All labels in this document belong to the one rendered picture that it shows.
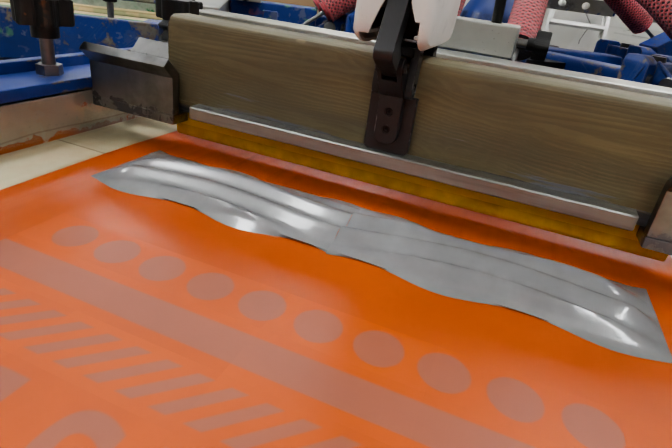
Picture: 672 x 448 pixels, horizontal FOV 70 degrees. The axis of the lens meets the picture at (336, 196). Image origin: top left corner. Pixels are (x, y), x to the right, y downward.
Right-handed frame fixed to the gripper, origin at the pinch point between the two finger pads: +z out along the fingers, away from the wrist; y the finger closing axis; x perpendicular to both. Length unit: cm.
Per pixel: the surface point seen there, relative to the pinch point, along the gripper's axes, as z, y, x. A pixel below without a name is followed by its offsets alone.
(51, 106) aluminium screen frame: 3.1, 7.0, -25.8
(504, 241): 6.1, 2.6, 9.3
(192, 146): 5.9, 1.1, -17.0
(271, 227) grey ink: 5.6, 10.4, -4.2
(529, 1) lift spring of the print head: -9, -50, 6
